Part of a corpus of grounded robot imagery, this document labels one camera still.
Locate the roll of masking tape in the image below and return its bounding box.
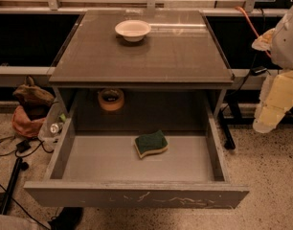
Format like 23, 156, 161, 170
98, 88, 124, 111

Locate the open grey top drawer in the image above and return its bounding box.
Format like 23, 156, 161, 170
24, 94, 249, 209

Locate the clear plastic bottle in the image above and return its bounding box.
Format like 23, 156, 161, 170
38, 103, 66, 143

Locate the black power adapter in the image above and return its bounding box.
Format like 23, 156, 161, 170
250, 66, 267, 76

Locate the orange cable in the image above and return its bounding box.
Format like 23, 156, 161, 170
235, 5, 273, 59

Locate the green and yellow sponge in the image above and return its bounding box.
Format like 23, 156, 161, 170
134, 130, 168, 159

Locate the white bowl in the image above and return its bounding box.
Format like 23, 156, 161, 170
115, 20, 151, 42

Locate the orange cloth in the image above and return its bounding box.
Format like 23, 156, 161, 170
11, 105, 46, 138

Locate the black tripod leg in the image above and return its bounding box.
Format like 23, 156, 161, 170
0, 157, 23, 215

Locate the black table leg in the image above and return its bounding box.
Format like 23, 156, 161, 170
218, 110, 236, 150

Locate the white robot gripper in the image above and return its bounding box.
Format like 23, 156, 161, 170
252, 6, 293, 133

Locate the grey cabinet with counter top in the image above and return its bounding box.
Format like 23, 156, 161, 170
50, 11, 233, 132

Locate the black floor cable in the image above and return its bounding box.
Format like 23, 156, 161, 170
0, 136, 55, 160

